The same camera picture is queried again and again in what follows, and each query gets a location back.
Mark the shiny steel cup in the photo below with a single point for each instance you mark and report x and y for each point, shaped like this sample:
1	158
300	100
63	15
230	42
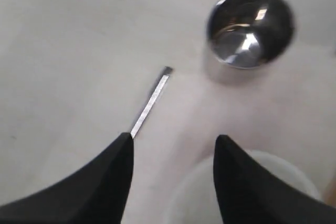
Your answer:
243	38

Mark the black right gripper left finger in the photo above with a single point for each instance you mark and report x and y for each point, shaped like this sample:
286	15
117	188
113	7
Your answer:
96	193

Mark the grey metal utensil handle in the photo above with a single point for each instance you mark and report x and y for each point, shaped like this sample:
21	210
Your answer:
153	95

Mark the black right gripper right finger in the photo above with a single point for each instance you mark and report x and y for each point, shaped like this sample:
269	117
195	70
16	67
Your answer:
248	193

